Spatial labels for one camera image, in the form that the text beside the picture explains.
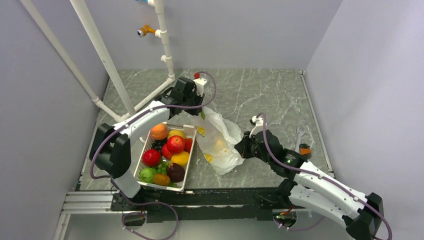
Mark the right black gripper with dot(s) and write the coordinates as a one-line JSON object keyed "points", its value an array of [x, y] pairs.
{"points": [[243, 146]]}

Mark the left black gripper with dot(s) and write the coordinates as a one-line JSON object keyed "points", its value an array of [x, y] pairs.
{"points": [[199, 99]]}

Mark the white plastic bag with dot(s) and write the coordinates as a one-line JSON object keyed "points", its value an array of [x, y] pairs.
{"points": [[216, 137]]}

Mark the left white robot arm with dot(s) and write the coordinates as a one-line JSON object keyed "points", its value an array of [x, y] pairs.
{"points": [[112, 145]]}

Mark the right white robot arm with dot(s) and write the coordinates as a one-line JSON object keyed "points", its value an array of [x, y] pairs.
{"points": [[306, 186]]}

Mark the yellow fake fruit in bag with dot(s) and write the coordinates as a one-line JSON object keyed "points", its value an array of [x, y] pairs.
{"points": [[221, 146]]}

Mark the yellow lemon fake fruit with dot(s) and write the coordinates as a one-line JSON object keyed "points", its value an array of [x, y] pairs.
{"points": [[176, 132]]}

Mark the orange peach fake fruit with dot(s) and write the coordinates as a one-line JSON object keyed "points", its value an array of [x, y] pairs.
{"points": [[159, 132]]}

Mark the red strawberry fake fruit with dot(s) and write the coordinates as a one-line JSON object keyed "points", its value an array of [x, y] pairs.
{"points": [[188, 143]]}

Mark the red apple fake fruit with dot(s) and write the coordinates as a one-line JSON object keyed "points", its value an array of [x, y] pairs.
{"points": [[175, 144]]}

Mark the dark blueberries fake fruit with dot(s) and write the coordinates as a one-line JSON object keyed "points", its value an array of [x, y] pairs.
{"points": [[158, 144]]}

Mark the yellow mango fake fruit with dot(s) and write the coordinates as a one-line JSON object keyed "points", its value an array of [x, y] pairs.
{"points": [[181, 159]]}

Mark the red tomato fake fruit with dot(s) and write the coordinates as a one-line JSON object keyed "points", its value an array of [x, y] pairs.
{"points": [[151, 158]]}

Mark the green grapes fake fruit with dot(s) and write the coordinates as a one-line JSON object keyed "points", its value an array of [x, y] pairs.
{"points": [[162, 167]]}

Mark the dark purple fake fruit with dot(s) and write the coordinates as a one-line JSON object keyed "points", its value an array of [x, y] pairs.
{"points": [[175, 172]]}

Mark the brown kiwi fake fruit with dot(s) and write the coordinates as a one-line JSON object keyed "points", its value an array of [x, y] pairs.
{"points": [[161, 179]]}

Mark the green round fake fruit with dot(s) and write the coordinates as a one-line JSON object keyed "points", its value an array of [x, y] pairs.
{"points": [[147, 174]]}

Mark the white plastic basket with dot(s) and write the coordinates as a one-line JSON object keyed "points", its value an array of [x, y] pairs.
{"points": [[166, 156]]}

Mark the silver wrench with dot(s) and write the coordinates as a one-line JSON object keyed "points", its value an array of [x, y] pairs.
{"points": [[300, 133]]}

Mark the orange silver valve knob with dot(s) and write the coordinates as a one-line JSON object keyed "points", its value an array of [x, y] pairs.
{"points": [[145, 30]]}

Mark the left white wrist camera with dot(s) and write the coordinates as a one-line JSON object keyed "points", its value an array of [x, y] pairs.
{"points": [[200, 83]]}

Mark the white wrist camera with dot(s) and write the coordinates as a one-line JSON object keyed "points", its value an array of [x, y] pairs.
{"points": [[200, 83], [258, 124]]}

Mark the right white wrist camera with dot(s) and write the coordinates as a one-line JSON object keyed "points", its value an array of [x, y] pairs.
{"points": [[258, 124]]}

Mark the white PVC pipe frame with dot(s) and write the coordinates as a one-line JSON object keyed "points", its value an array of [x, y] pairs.
{"points": [[88, 23]]}

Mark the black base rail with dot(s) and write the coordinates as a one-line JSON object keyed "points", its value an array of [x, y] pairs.
{"points": [[260, 203]]}

